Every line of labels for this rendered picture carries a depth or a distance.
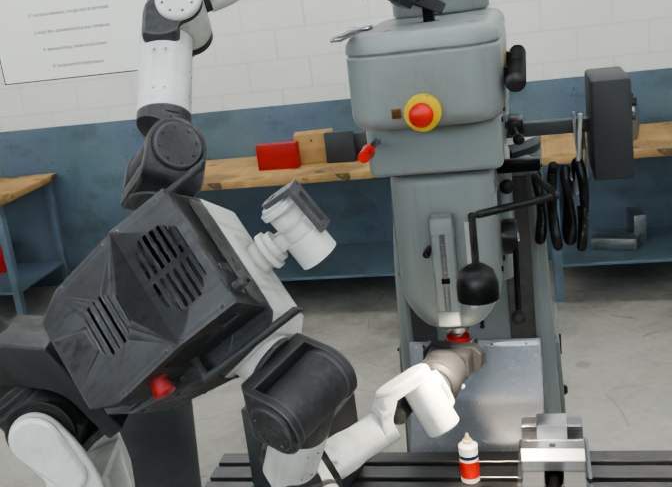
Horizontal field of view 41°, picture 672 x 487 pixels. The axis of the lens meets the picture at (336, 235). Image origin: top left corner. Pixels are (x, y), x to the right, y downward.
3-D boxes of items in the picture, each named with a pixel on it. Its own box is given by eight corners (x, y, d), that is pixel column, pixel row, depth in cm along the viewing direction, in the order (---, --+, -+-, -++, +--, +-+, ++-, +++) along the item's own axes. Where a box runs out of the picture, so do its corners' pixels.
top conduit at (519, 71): (527, 91, 147) (525, 69, 146) (501, 93, 147) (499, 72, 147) (526, 60, 189) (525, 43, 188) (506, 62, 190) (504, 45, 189)
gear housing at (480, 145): (506, 169, 158) (502, 113, 155) (369, 180, 163) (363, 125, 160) (509, 133, 189) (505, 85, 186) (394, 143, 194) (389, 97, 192)
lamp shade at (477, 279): (471, 309, 150) (468, 273, 148) (449, 297, 156) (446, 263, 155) (508, 298, 152) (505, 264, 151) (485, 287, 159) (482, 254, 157)
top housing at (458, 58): (505, 122, 146) (498, 21, 141) (347, 136, 152) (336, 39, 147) (510, 82, 190) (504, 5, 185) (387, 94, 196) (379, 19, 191)
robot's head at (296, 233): (292, 283, 140) (336, 249, 138) (249, 234, 137) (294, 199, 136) (293, 270, 146) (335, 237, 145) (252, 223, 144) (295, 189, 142)
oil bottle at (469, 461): (480, 484, 189) (475, 437, 186) (460, 484, 190) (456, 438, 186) (480, 474, 192) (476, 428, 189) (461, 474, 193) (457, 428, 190)
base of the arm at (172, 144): (147, 197, 134) (219, 190, 140) (130, 118, 137) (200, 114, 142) (124, 229, 147) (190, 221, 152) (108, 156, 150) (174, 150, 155)
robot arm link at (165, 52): (150, 21, 163) (146, 133, 156) (132, -21, 151) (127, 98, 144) (213, 18, 163) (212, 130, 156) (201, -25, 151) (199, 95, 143)
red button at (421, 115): (434, 128, 143) (431, 102, 142) (409, 130, 144) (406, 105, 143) (435, 124, 146) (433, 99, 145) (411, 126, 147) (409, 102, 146)
